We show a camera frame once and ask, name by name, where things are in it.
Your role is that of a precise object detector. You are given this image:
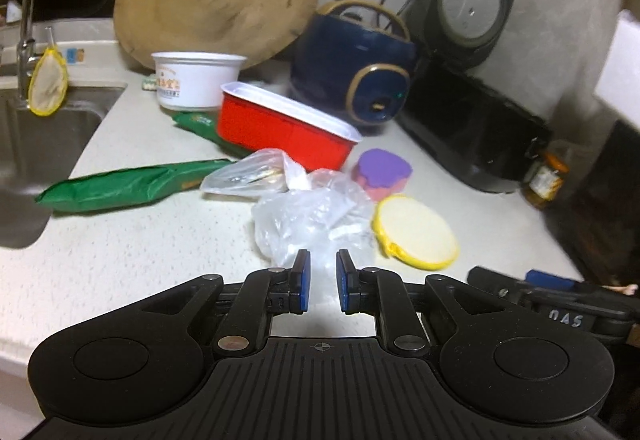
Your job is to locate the clear plastic bag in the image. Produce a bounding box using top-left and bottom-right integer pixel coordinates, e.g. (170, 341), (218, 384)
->
(252, 169), (375, 270)

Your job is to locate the green snack wrapper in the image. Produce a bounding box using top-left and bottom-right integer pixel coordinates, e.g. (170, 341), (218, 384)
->
(35, 159), (233, 215)
(171, 113), (252, 158)

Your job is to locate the chrome kitchen faucet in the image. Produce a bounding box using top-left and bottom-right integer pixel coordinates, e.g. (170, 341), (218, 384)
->
(16, 0), (37, 102)

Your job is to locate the yellow round scrub pad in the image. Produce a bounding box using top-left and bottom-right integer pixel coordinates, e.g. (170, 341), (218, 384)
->
(371, 195), (459, 271)

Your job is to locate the glass jar orange lid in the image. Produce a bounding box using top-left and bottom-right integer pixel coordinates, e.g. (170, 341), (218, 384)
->
(522, 151), (570, 209)

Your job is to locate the clear bag with contents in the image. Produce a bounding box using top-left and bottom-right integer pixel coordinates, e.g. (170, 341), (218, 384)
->
(200, 148), (311, 198)

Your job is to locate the black open rice cooker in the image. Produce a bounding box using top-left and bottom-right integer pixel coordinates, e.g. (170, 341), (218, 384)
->
(398, 0), (551, 193)

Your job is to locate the red rectangular plastic container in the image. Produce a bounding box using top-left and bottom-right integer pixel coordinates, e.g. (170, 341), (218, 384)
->
(217, 81), (362, 171)

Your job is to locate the green striped cloth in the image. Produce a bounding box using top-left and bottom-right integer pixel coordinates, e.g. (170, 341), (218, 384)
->
(141, 74), (157, 91)

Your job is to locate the stainless steel sink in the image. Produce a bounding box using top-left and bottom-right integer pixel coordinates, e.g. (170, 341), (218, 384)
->
(0, 86), (124, 249)

